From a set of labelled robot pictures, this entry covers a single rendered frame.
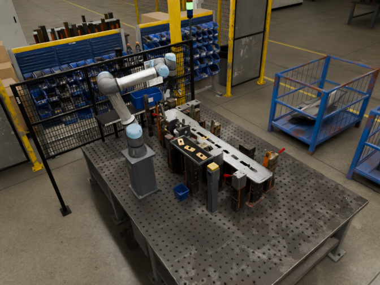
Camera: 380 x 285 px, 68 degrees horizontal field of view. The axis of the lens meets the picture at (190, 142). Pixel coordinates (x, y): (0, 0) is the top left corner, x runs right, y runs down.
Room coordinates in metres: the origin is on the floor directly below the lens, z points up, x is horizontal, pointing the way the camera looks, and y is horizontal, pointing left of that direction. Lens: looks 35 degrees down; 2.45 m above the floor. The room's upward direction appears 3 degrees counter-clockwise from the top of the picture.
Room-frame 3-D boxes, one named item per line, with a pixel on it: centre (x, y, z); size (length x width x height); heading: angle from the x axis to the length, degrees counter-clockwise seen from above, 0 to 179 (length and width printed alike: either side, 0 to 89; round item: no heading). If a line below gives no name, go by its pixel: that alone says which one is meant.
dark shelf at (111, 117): (2.75, 0.54, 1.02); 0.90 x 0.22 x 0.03; 125
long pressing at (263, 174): (2.12, -0.16, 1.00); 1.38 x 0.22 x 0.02; 35
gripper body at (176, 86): (2.06, 0.11, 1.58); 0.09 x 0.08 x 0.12; 36
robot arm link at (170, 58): (2.06, 0.12, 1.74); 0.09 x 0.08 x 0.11; 108
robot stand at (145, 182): (1.82, 0.42, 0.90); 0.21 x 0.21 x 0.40; 34
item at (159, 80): (3.02, 0.37, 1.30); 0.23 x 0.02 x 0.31; 125
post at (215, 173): (1.54, -0.15, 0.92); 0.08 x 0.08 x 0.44; 35
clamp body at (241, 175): (1.56, -0.35, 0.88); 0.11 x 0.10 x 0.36; 125
